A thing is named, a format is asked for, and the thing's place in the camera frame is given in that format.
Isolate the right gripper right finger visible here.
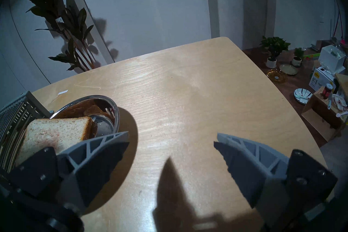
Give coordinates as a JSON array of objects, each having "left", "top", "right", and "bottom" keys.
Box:
[{"left": 213, "top": 133, "right": 338, "bottom": 228}]

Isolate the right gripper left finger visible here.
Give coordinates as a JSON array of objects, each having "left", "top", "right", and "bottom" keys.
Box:
[{"left": 10, "top": 131, "right": 130, "bottom": 209}]

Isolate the shiny metal plate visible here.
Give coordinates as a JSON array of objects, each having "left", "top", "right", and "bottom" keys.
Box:
[{"left": 50, "top": 95, "right": 120, "bottom": 139}]

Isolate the slice of bread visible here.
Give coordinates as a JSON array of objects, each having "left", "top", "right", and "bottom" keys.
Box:
[{"left": 15, "top": 116, "right": 94, "bottom": 166}]

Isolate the brown cardboard box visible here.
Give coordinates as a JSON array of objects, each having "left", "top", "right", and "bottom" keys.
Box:
[{"left": 301, "top": 87, "right": 348, "bottom": 142}]

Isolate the patterned small plate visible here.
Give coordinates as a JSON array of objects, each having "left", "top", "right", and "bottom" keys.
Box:
[{"left": 294, "top": 88, "right": 313, "bottom": 105}]

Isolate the grey dish rack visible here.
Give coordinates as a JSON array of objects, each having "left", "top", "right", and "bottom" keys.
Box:
[{"left": 0, "top": 91, "right": 53, "bottom": 173}]

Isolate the amber glass dish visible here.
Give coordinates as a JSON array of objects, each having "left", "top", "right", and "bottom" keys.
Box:
[{"left": 266, "top": 69, "right": 286, "bottom": 83}]

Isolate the pale ceramic plate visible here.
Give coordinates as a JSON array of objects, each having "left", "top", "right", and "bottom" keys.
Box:
[{"left": 279, "top": 64, "right": 298, "bottom": 75}]

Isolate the white pink crumpled cloth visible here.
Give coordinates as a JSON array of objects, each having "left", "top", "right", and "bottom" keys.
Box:
[{"left": 332, "top": 94, "right": 347, "bottom": 112}]

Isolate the white and yellow carton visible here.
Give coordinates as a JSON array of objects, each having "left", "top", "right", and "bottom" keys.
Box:
[{"left": 309, "top": 66, "right": 336, "bottom": 92}]

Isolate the tiny potted plant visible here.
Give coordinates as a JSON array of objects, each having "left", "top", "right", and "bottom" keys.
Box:
[{"left": 291, "top": 47, "right": 305, "bottom": 67}]

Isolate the wooden cutting board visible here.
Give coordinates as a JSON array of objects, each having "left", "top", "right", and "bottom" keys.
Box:
[{"left": 335, "top": 72, "right": 348, "bottom": 99}]

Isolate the bushy small potted plant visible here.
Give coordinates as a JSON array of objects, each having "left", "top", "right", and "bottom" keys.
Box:
[{"left": 260, "top": 36, "right": 291, "bottom": 69}]

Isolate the white open box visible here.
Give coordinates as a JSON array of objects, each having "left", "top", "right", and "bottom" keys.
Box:
[{"left": 318, "top": 45, "right": 346, "bottom": 71}]

